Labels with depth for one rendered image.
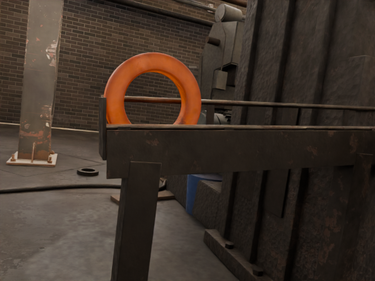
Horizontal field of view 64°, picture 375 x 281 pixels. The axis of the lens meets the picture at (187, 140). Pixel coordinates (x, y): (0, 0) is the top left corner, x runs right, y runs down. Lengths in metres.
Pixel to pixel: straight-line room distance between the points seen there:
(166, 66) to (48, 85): 2.54
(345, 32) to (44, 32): 2.58
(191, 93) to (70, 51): 6.15
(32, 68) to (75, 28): 3.77
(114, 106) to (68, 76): 6.10
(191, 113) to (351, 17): 0.65
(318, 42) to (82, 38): 5.95
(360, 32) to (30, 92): 2.65
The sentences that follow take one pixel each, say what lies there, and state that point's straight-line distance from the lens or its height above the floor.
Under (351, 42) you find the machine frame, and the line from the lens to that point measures 1.05.
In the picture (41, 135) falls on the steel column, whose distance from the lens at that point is 3.09.
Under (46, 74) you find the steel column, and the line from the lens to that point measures 3.07.
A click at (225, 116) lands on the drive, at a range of 2.04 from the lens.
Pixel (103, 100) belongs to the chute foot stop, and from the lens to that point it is 0.53.
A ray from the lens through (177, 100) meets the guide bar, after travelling 0.64.
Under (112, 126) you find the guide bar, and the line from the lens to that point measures 0.53.
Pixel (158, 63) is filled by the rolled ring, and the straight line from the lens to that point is 0.57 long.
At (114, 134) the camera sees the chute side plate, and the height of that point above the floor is 0.59.
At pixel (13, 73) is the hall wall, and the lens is 6.71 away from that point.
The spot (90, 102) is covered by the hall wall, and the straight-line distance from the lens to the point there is 6.63.
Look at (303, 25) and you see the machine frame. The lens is 1.23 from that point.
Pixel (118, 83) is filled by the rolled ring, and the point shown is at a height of 0.68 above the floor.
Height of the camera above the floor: 0.65
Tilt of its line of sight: 5 degrees down
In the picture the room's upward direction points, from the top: 7 degrees clockwise
